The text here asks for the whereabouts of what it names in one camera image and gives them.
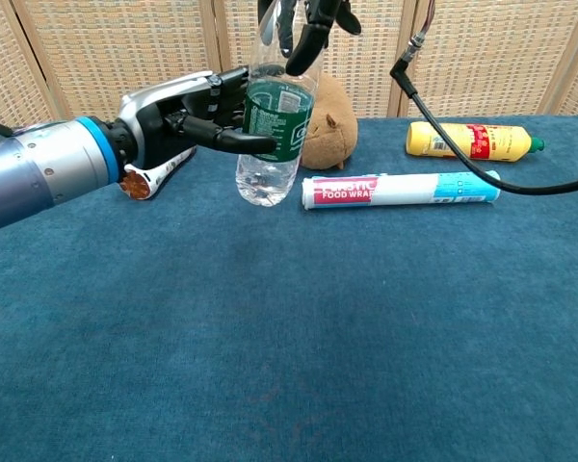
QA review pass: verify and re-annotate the yellow red-label bottle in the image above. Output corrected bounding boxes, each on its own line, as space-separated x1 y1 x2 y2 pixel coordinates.
405 120 546 163

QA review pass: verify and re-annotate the blue table cloth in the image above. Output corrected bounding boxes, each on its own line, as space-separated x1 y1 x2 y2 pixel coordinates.
0 114 578 462

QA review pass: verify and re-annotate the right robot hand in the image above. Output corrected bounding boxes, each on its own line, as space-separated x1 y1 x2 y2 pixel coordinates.
272 0 362 77

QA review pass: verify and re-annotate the plastic food wrap box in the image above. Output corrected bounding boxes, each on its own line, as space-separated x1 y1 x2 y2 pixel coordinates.
301 169 502 213

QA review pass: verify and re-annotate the brown capybara plush toy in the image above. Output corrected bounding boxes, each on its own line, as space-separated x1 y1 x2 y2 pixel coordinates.
299 71 359 170

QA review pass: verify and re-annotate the white yellow-cap drink bottle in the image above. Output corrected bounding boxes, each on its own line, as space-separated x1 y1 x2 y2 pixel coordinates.
116 145 197 201

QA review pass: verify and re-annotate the clear green-label water bottle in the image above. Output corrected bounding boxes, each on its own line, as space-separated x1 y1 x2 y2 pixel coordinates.
235 0 325 208

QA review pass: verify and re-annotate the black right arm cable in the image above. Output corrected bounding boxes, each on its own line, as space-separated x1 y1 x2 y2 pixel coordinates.
389 0 578 196

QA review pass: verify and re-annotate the woven folding screen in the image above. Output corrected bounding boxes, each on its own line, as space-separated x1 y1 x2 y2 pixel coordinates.
0 0 578 141

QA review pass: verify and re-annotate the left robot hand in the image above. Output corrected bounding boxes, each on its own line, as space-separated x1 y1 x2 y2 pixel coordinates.
108 65 278 174

